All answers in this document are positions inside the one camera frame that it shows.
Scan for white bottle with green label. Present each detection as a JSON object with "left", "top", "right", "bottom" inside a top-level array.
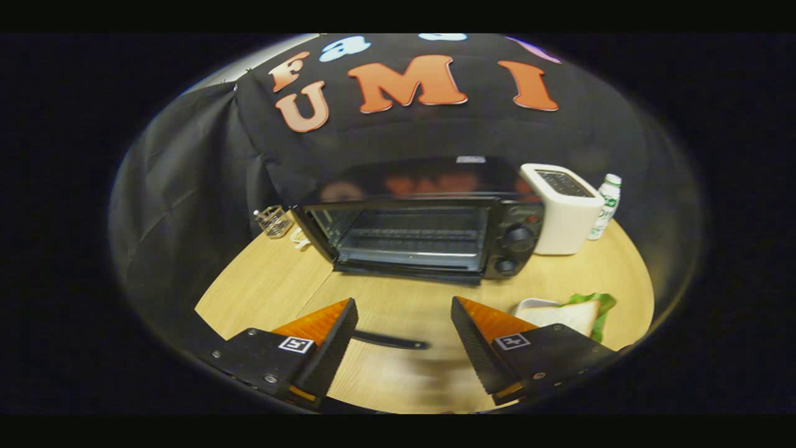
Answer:
[{"left": 588, "top": 174, "right": 622, "bottom": 241}]

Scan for small wire basket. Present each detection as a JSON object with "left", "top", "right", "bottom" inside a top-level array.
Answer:
[{"left": 253, "top": 205, "right": 293, "bottom": 239}]

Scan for black toaster oven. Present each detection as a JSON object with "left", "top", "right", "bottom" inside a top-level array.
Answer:
[{"left": 291, "top": 156, "right": 547, "bottom": 350}]

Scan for sandwich with lettuce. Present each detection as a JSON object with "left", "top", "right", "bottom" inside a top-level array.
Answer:
[{"left": 517, "top": 292, "right": 618, "bottom": 344}]

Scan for white slot toaster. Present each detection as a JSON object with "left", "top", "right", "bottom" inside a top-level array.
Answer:
[{"left": 520, "top": 163, "right": 605, "bottom": 256}]

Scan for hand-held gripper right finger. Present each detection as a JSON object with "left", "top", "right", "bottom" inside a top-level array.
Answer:
[{"left": 451, "top": 296, "right": 622, "bottom": 406}]

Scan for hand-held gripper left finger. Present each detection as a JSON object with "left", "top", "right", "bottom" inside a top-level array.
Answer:
[{"left": 200, "top": 297, "right": 359, "bottom": 409}]

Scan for white plate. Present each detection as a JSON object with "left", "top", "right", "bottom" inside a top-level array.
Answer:
[{"left": 515, "top": 298, "right": 560, "bottom": 315}]

